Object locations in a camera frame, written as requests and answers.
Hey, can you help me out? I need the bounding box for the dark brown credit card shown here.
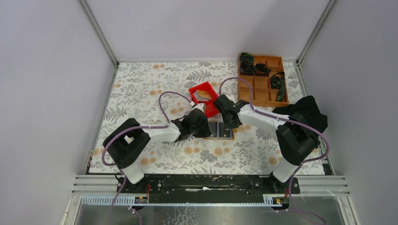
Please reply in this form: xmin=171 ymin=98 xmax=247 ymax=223
xmin=219 ymin=122 xmax=232 ymax=139

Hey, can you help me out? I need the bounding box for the yellow leather card holder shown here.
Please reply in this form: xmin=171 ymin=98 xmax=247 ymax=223
xmin=204 ymin=121 xmax=234 ymax=140

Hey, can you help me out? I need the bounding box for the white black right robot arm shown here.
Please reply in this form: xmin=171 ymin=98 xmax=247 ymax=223
xmin=214 ymin=94 xmax=320 ymax=193

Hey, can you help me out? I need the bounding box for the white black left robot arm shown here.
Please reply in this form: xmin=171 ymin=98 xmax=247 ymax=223
xmin=103 ymin=107 xmax=211 ymax=193

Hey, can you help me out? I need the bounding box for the red plastic bin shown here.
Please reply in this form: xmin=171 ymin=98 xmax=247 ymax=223
xmin=188 ymin=82 xmax=219 ymax=118

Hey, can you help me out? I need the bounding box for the brown compartment organizer tray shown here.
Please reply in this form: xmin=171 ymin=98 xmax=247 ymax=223
xmin=238 ymin=54 xmax=289 ymax=108

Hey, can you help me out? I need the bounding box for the rolled dark belt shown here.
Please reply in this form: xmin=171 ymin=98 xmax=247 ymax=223
xmin=239 ymin=52 xmax=254 ymax=64
xmin=255 ymin=63 xmax=271 ymax=77
xmin=239 ymin=63 xmax=255 ymax=76

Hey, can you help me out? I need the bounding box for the floral table mat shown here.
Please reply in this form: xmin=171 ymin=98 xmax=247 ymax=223
xmin=88 ymin=61 xmax=326 ymax=175

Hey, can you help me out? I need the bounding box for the black cloth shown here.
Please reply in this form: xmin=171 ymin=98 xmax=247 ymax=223
xmin=272 ymin=96 xmax=328 ymax=148

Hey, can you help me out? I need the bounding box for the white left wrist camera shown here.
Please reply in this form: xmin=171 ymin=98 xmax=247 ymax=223
xmin=192 ymin=103 xmax=206 ymax=112

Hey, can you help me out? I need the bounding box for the loose dark strap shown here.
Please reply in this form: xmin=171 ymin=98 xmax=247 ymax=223
xmin=269 ymin=71 xmax=287 ymax=103

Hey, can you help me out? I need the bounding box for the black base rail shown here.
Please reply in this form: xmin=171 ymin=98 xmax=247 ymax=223
xmin=116 ymin=174 xmax=300 ymax=205

